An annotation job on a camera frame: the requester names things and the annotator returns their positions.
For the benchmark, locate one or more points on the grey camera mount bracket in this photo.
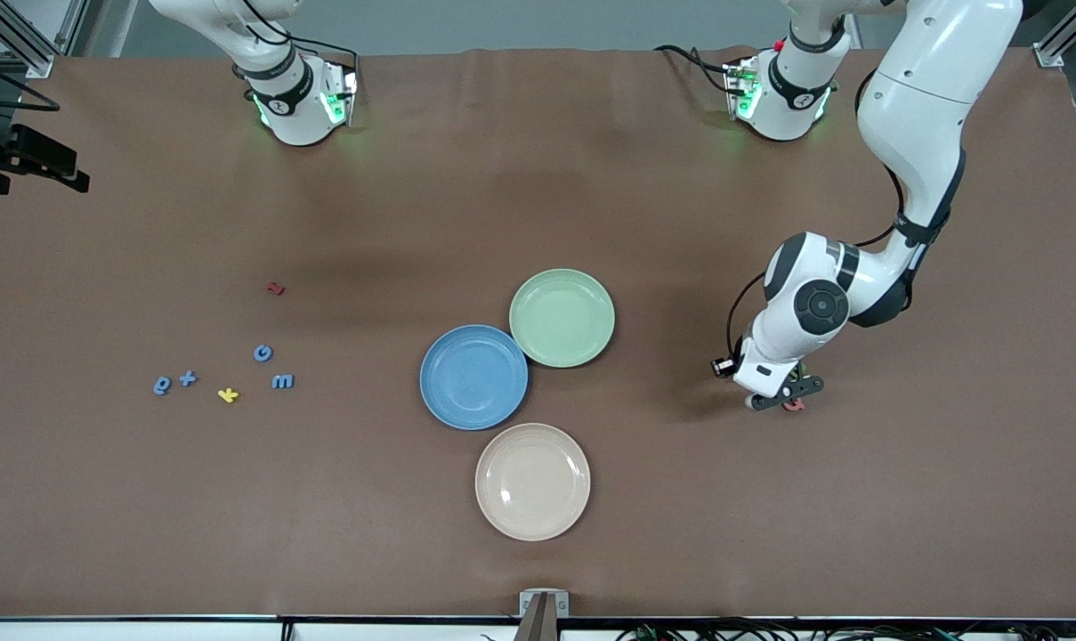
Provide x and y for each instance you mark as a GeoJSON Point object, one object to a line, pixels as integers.
{"type": "Point", "coordinates": [527, 605]}

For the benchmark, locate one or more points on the blue letter G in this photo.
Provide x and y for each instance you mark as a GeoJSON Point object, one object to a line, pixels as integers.
{"type": "Point", "coordinates": [257, 353]}

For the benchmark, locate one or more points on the blue letter e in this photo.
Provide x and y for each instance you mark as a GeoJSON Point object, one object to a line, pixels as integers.
{"type": "Point", "coordinates": [158, 388]}

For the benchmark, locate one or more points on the brown table cover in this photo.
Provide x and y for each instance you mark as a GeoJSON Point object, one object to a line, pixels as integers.
{"type": "Point", "coordinates": [538, 133]}

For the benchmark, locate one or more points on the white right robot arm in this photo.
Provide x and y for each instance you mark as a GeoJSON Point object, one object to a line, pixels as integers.
{"type": "Point", "coordinates": [293, 120]}

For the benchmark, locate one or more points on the beige plate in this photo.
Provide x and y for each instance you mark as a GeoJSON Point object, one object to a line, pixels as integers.
{"type": "Point", "coordinates": [532, 481]}

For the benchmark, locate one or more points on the green plate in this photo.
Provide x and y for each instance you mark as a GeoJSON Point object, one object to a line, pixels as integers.
{"type": "Point", "coordinates": [562, 318]}

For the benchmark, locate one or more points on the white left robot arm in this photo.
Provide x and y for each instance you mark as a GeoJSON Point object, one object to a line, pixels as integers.
{"type": "Point", "coordinates": [929, 71]}

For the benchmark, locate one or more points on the blue plate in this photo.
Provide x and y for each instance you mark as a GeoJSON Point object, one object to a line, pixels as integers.
{"type": "Point", "coordinates": [473, 377]}

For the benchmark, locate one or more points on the aluminium frame profile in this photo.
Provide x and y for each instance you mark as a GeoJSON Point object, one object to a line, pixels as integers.
{"type": "Point", "coordinates": [35, 58]}
{"type": "Point", "coordinates": [1054, 55]}

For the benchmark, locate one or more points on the blue letter m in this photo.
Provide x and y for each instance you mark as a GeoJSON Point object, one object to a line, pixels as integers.
{"type": "Point", "coordinates": [283, 382]}

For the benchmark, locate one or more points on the yellow letter k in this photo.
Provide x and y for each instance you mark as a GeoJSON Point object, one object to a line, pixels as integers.
{"type": "Point", "coordinates": [227, 395]}

